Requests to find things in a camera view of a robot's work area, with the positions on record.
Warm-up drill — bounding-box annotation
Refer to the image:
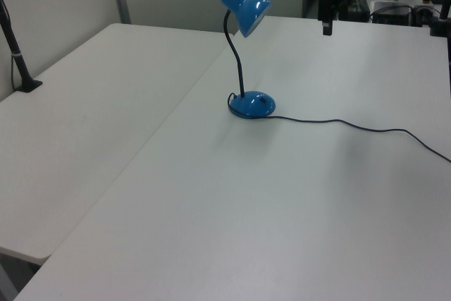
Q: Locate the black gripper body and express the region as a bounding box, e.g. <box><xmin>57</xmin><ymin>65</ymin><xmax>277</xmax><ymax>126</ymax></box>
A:
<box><xmin>318</xmin><ymin>0</ymin><xmax>334</xmax><ymax>23</ymax></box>

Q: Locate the blue gooseneck desk lamp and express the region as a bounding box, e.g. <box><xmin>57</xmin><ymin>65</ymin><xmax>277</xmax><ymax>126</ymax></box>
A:
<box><xmin>220</xmin><ymin>0</ymin><xmax>276</xmax><ymax>119</ymax></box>

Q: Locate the black electronics box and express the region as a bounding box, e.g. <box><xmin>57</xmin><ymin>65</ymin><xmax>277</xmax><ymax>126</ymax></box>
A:
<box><xmin>370</xmin><ymin>1</ymin><xmax>414</xmax><ymax>26</ymax></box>

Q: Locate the black lamp power cable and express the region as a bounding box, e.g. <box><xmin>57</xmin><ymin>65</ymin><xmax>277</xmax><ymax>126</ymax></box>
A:
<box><xmin>227</xmin><ymin>92</ymin><xmax>451</xmax><ymax>163</ymax></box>

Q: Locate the black clamped stand with cables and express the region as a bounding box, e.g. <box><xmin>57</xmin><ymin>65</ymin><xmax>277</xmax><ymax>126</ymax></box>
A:
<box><xmin>412</xmin><ymin>0</ymin><xmax>451</xmax><ymax>38</ymax></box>

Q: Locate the black clamped camera pole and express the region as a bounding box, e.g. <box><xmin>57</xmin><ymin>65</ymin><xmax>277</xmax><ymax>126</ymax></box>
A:
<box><xmin>0</xmin><ymin>0</ymin><xmax>44</xmax><ymax>93</ymax></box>

